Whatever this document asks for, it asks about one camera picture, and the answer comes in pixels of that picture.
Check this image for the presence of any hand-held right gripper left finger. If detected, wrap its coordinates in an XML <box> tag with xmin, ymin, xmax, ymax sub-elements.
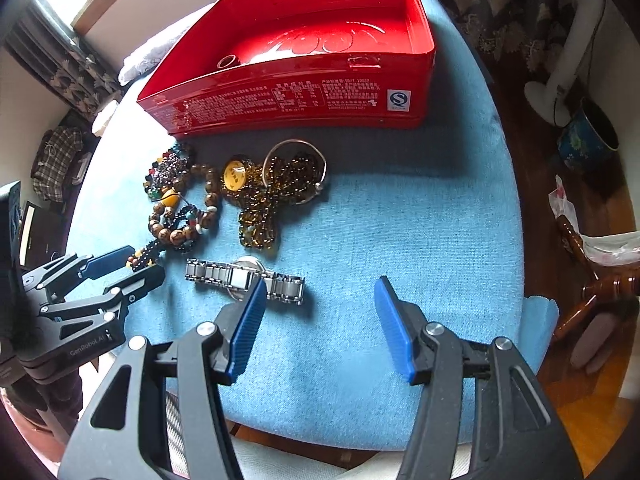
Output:
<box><xmin>57</xmin><ymin>277</ymin><xmax>268</xmax><ymax>480</ymax></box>

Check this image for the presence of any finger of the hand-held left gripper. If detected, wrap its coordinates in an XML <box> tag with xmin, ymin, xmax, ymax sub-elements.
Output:
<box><xmin>22</xmin><ymin>245</ymin><xmax>137</xmax><ymax>312</ymax></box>
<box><xmin>41</xmin><ymin>263</ymin><xmax>167</xmax><ymax>345</ymax></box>

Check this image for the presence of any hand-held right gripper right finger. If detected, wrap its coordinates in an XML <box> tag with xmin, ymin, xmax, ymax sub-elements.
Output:
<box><xmin>374</xmin><ymin>276</ymin><xmax>583</xmax><ymax>480</ymax></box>

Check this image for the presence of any dark small bead bracelet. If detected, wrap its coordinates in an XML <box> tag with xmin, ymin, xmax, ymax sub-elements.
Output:
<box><xmin>125</xmin><ymin>199</ymin><xmax>203</xmax><ymax>273</ymax></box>

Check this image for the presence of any carved wooden bead bracelet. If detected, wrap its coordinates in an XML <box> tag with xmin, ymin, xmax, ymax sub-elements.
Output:
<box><xmin>148</xmin><ymin>204</ymin><xmax>206</xmax><ymax>252</ymax></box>

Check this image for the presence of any silver metal wristwatch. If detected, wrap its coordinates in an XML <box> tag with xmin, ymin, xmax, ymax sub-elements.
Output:
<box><xmin>185</xmin><ymin>256</ymin><xmax>306</xmax><ymax>307</ymax></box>

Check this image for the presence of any amber bead necklace yellow pendant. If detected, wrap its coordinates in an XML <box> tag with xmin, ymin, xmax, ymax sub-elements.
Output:
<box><xmin>221</xmin><ymin>152</ymin><xmax>326</xmax><ymax>251</ymax></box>

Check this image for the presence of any silver bangle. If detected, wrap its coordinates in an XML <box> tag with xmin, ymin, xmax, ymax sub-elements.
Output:
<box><xmin>261</xmin><ymin>138</ymin><xmax>332</xmax><ymax>206</ymax></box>

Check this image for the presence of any red tin box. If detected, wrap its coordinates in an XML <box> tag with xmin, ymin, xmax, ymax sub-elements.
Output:
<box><xmin>136</xmin><ymin>0</ymin><xmax>437</xmax><ymax>137</ymax></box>

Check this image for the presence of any person's left forearm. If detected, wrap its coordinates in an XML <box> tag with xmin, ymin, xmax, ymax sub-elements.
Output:
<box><xmin>0</xmin><ymin>370</ymin><xmax>83</xmax><ymax>443</ymax></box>

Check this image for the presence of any blue table cloth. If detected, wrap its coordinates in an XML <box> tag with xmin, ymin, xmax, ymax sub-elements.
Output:
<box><xmin>65</xmin><ymin>0</ymin><xmax>561</xmax><ymax>453</ymax></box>

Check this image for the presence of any plaid bag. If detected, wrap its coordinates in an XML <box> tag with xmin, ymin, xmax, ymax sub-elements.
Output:
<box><xmin>31</xmin><ymin>125</ymin><xmax>91</xmax><ymax>203</ymax></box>

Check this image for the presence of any dark leaf-patterned curtain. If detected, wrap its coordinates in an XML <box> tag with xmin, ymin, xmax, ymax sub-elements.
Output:
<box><xmin>5</xmin><ymin>0</ymin><xmax>123</xmax><ymax>116</ymax></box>
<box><xmin>270</xmin><ymin>0</ymin><xmax>586</xmax><ymax>81</ymax></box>

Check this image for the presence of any white lace pillow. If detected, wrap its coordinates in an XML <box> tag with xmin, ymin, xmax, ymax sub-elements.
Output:
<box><xmin>117</xmin><ymin>7</ymin><xmax>216</xmax><ymax>86</ymax></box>

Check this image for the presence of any brown wooden chair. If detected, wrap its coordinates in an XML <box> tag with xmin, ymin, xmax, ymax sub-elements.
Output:
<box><xmin>552</xmin><ymin>215</ymin><xmax>640</xmax><ymax>346</ymax></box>

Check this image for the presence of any clear plastic bag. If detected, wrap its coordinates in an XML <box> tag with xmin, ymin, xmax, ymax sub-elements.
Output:
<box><xmin>548</xmin><ymin>175</ymin><xmax>640</xmax><ymax>266</ymax></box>

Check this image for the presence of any blue flowered pot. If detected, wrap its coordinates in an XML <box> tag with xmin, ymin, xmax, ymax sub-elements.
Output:
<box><xmin>556</xmin><ymin>101</ymin><xmax>621</xmax><ymax>173</ymax></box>

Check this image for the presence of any white floor fan stand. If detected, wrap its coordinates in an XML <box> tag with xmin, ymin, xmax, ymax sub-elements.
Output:
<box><xmin>524</xmin><ymin>0</ymin><xmax>608</xmax><ymax>128</ymax></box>

